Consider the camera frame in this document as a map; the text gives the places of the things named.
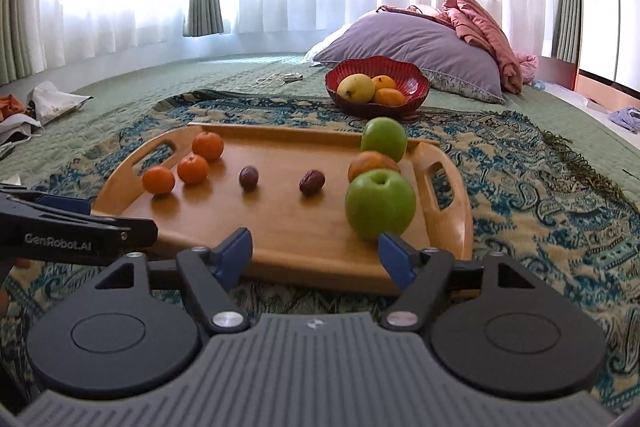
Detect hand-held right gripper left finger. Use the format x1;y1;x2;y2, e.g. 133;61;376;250
75;227;253;334

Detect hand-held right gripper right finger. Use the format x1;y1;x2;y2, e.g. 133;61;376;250
378;231;564;333

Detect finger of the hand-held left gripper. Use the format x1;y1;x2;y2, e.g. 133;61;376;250
112;217;159;248
0;189;92;216

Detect small orange mandarin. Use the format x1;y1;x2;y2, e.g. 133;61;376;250
177;154;210;185
192;131;224;162
142;165;176;196

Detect green apple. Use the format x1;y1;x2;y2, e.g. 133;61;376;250
344;170;417;242
361;117;408;162

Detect wooden tray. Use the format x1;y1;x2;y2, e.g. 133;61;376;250
90;122;473;295

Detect dark wrinkled date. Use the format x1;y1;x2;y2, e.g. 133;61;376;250
299;170;326;196

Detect white cloth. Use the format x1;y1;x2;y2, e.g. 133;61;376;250
0;114;43;148

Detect white printed plastic bag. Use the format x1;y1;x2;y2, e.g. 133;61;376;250
27;81;94;126

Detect brownish orange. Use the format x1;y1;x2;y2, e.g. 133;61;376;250
348;151;402;182

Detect orange cloth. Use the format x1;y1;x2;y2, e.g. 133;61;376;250
0;94;26;122

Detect blue paisley blanket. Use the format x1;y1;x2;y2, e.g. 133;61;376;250
0;89;640;413

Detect green quilted bedspread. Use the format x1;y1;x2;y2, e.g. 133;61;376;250
0;52;640;228

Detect yellow pear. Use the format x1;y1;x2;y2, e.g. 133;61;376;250
336;74;376;104

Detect red ribbed bowl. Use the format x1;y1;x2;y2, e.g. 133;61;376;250
324;55;431;118

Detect purple pillow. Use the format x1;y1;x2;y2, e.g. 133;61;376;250
311;9;506;104

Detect white pillow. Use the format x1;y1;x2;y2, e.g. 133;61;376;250
303;24;361;62

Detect pink fluffy cloth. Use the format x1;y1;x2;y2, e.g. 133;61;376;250
515;52;540;82

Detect brown wooden furniture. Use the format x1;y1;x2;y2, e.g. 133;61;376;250
537;56;640;112

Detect pink crumpled cloth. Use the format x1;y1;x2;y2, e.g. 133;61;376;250
377;0;525;95

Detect lilac cloth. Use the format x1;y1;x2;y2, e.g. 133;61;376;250
609;107;640;134

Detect white cable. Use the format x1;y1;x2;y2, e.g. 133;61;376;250
235;71;305;92

